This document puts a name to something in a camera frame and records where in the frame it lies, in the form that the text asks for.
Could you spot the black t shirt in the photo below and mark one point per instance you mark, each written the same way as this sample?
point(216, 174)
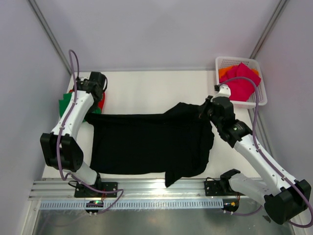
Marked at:
point(176, 143)

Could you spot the aluminium front rail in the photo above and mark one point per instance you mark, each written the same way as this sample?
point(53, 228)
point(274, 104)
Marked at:
point(57, 189)

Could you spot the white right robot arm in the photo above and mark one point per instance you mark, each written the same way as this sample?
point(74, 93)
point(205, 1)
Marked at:
point(280, 194)

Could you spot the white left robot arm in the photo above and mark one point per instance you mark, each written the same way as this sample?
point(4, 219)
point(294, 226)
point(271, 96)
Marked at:
point(60, 148)

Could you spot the orange t shirt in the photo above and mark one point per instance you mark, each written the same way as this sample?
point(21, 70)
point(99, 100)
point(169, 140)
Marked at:
point(223, 71)

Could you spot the frame post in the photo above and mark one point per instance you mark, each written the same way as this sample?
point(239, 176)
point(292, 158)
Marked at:
point(49, 34)
point(275, 16)

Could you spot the left rear frame post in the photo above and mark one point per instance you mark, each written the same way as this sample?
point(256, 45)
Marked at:
point(49, 34)

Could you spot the grey slotted cable duct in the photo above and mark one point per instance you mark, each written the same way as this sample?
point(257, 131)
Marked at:
point(140, 204)

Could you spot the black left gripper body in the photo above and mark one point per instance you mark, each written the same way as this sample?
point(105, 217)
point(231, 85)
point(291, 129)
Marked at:
point(99, 99)

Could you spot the white plastic basket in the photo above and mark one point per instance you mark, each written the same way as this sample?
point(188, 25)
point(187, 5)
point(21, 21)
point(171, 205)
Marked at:
point(244, 78)

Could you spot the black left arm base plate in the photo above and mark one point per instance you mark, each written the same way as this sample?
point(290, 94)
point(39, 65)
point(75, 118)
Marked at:
point(82, 191)

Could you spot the right rear frame post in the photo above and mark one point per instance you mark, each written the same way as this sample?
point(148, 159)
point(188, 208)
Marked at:
point(275, 16)

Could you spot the green t shirt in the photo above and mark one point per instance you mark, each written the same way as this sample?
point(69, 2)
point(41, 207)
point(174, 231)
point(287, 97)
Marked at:
point(63, 103)

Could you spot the pink t shirt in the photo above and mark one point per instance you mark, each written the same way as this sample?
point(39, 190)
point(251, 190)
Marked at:
point(241, 89)

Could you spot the red t shirt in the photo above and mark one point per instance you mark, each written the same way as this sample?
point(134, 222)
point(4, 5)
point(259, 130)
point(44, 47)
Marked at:
point(67, 97)

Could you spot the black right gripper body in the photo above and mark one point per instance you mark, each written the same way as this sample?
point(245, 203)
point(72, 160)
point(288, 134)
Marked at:
point(208, 110)

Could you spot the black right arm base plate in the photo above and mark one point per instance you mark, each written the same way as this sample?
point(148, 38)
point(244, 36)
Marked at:
point(218, 187)

